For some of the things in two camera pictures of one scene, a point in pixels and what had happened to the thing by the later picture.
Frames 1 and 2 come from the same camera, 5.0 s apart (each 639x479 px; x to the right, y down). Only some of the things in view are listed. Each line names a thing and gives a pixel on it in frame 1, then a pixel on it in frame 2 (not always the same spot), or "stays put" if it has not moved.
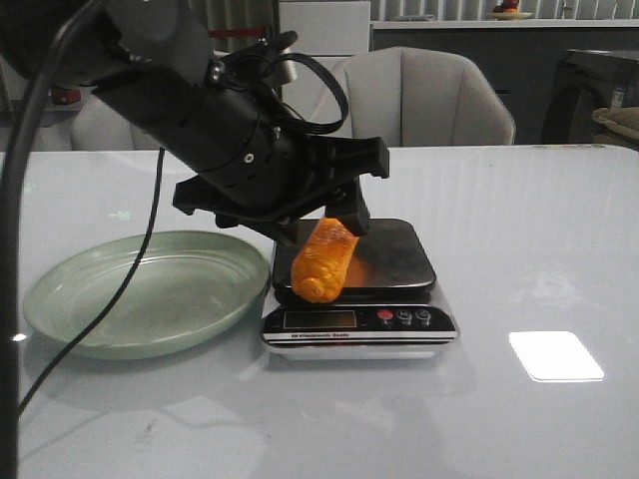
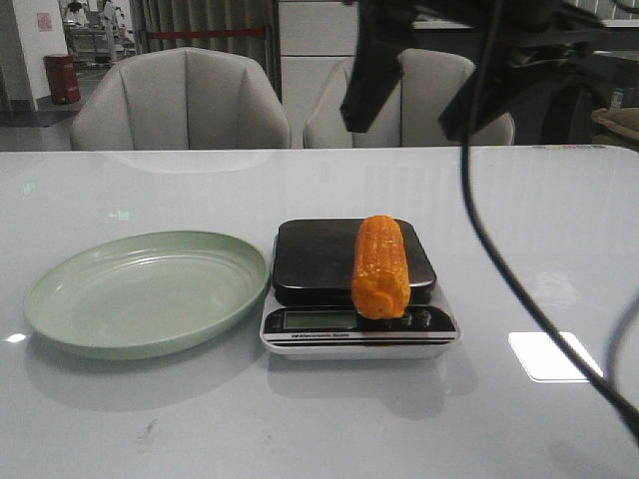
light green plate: (185, 289) stays put
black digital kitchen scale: (387, 308) stays put
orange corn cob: (322, 260) to (380, 281)
